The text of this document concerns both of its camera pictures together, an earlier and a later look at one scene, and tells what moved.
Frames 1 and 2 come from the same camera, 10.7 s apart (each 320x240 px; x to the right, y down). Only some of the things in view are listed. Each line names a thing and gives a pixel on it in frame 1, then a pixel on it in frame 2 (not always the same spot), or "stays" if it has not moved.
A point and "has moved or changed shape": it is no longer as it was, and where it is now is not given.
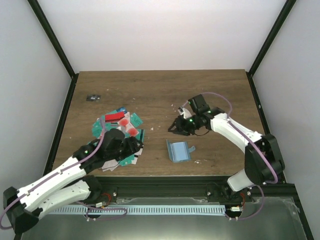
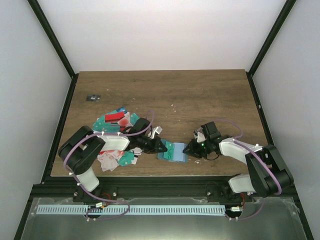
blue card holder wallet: x=179 y=151 has moved or changed shape
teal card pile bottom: x=126 y=161 stays
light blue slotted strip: x=138 y=210 stays
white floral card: x=112 y=163 stays
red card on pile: x=114 y=117 stays
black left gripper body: x=131 y=148 -> x=149 y=147
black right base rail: x=260 y=111 stays
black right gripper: x=180 y=127 -> x=193 y=150
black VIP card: x=93 y=98 stays
